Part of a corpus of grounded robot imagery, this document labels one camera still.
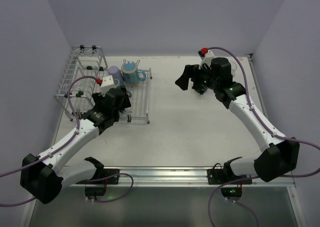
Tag left black controller box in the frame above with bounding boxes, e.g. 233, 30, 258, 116
84, 186, 107, 199

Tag purple cable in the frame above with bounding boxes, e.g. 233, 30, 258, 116
0, 76, 103, 208
207, 46, 320, 227

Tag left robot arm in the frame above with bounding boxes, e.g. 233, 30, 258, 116
20, 86, 131, 204

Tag light blue patterned mug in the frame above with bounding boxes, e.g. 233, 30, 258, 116
121, 59, 147, 87

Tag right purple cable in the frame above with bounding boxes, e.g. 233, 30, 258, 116
207, 46, 320, 227

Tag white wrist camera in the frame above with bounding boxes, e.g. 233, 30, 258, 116
100, 75, 115, 96
198, 48, 215, 70

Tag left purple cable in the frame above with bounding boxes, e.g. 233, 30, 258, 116
0, 76, 103, 208

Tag black controller box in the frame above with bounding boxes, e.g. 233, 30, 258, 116
220, 187, 243, 199
84, 186, 107, 199

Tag aluminium mounting rail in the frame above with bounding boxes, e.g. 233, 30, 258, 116
69, 165, 296, 188

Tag right black controller box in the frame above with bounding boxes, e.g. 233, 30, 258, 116
220, 187, 243, 199

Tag clear plastic cup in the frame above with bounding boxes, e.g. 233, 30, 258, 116
229, 60, 238, 78

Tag metal wire dish rack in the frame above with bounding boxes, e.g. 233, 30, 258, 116
53, 44, 153, 124

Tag dark green mug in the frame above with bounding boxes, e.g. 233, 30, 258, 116
192, 83, 208, 95

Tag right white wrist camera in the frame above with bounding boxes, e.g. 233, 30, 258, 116
198, 48, 215, 70

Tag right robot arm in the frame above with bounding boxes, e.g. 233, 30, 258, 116
175, 57, 300, 182

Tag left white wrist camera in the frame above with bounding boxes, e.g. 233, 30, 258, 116
100, 75, 115, 96

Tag lilac plastic cup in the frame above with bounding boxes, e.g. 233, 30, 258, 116
108, 65, 125, 86

